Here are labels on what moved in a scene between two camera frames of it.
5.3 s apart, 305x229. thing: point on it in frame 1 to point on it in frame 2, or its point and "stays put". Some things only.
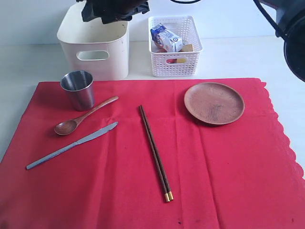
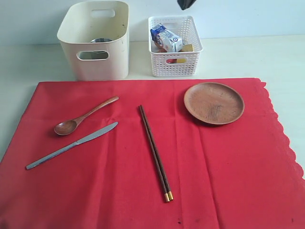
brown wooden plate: (214, 103) stays put
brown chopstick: (166, 195) stays put
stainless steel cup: (78, 85) to (100, 40)
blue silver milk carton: (166, 38) stays put
